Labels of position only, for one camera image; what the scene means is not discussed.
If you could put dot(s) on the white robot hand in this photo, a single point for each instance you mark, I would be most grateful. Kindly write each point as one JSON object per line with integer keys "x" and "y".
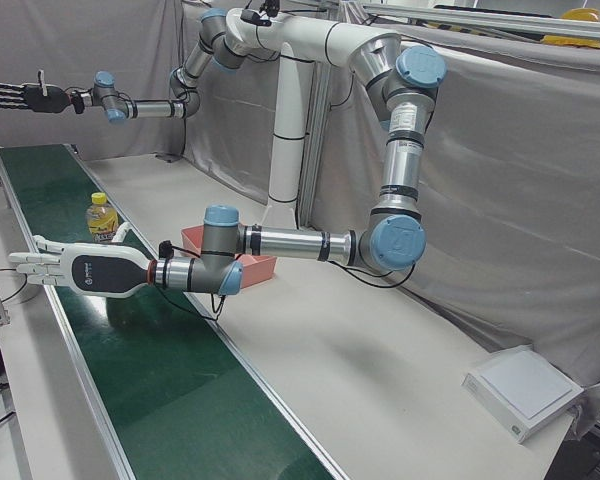
{"x": 100, "y": 270}

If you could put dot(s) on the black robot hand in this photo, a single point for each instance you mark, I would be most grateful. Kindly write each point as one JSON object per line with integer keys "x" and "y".
{"x": 45, "y": 100}

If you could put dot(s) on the orange drink bottle yellow cap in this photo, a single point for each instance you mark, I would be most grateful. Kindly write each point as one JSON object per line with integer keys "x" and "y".
{"x": 101, "y": 220}

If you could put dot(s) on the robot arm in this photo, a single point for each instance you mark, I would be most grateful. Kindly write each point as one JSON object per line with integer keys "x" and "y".
{"x": 155, "y": 107}
{"x": 400, "y": 165}

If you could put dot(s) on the pink plastic basket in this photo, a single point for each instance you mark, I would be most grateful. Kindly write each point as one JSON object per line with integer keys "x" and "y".
{"x": 260, "y": 270}

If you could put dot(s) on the green conveyor belt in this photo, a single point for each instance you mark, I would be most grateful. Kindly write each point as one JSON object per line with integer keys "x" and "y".
{"x": 155, "y": 375}

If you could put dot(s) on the aluminium support column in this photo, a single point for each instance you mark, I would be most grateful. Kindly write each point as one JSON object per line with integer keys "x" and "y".
{"x": 317, "y": 125}

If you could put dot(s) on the grey fabric backdrop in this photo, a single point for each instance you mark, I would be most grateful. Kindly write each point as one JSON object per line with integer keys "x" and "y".
{"x": 505, "y": 200}

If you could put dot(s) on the white flat box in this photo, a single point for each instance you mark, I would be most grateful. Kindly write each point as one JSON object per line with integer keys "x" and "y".
{"x": 520, "y": 390}

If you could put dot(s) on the yellow hard hat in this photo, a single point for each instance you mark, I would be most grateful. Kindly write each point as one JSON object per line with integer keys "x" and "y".
{"x": 580, "y": 14}

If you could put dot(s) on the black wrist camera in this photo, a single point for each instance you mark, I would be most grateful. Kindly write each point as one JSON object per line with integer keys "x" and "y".
{"x": 166, "y": 249}

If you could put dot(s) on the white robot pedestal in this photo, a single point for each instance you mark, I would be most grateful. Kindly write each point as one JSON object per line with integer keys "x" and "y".
{"x": 287, "y": 150}

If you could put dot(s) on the aluminium overhead frame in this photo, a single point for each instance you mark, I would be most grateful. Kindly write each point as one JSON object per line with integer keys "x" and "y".
{"x": 480, "y": 17}

